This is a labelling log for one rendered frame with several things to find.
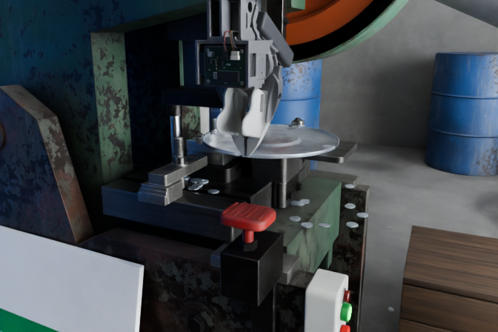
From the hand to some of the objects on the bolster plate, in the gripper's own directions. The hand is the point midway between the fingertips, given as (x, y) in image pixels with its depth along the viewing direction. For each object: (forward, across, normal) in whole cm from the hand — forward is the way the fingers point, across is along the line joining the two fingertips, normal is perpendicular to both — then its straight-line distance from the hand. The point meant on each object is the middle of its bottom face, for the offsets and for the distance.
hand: (249, 145), depth 58 cm
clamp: (+15, -23, +15) cm, 32 cm away
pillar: (+12, -30, +24) cm, 40 cm away
